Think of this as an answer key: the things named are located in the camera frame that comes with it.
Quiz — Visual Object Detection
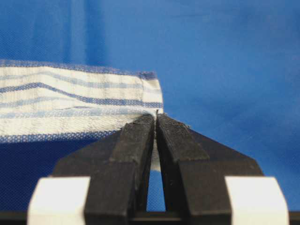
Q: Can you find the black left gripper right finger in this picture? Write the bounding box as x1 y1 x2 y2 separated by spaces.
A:
156 113 289 225

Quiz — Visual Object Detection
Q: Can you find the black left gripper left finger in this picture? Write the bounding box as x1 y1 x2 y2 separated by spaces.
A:
28 114 157 225

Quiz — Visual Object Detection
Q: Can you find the blue white striped towel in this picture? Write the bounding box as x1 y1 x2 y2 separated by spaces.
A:
0 59 165 172

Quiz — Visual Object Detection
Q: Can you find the blue table cloth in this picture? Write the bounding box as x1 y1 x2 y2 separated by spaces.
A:
0 0 300 210

